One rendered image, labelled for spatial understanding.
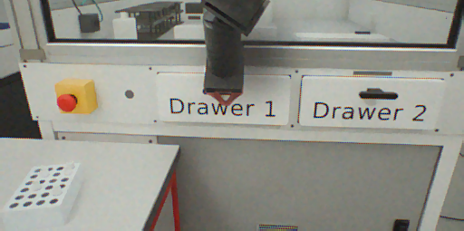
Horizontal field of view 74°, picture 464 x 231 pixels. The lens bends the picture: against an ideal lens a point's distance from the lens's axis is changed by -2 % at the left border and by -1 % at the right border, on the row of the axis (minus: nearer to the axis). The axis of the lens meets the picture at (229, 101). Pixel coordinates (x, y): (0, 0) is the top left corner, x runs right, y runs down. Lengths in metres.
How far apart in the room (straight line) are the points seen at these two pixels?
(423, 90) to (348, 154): 0.22
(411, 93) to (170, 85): 0.51
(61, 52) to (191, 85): 0.30
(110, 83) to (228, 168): 0.35
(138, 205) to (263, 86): 0.34
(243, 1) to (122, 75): 0.41
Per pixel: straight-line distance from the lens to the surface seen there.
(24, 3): 0.81
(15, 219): 0.60
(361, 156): 0.81
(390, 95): 0.69
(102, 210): 0.59
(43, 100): 0.86
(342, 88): 0.69
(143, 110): 0.75
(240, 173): 0.80
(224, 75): 0.52
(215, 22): 0.46
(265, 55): 0.67
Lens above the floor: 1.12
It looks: 22 degrees down
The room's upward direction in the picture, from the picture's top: straight up
